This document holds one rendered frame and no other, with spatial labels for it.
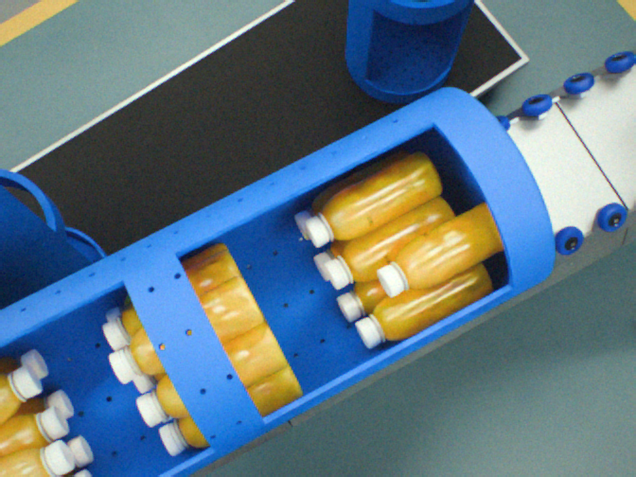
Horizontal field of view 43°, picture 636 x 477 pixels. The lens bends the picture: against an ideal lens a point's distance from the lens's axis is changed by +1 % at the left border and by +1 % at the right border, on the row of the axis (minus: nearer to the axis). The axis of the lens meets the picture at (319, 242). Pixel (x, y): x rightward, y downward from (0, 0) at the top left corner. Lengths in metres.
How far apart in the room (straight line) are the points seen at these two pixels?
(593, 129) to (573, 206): 0.13
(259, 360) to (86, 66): 1.60
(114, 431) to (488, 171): 0.61
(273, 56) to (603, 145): 1.11
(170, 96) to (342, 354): 1.23
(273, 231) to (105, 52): 1.41
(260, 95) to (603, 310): 1.06
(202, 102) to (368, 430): 0.95
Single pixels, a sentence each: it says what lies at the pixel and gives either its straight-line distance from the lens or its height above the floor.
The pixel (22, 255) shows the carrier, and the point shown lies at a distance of 1.50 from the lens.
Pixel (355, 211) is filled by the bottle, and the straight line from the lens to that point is 1.03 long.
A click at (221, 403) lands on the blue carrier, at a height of 1.19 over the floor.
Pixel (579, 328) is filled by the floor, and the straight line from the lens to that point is 2.23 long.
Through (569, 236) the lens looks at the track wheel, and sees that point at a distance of 1.22.
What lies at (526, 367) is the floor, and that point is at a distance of 2.18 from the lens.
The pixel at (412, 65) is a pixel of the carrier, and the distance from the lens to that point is 2.20.
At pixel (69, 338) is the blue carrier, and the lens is 1.16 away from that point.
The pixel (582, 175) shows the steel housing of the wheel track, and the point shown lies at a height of 0.93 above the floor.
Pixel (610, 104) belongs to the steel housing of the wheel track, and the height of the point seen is 0.93.
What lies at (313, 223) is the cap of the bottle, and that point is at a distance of 1.04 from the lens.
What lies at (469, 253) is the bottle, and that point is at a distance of 1.02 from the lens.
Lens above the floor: 2.10
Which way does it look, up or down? 75 degrees down
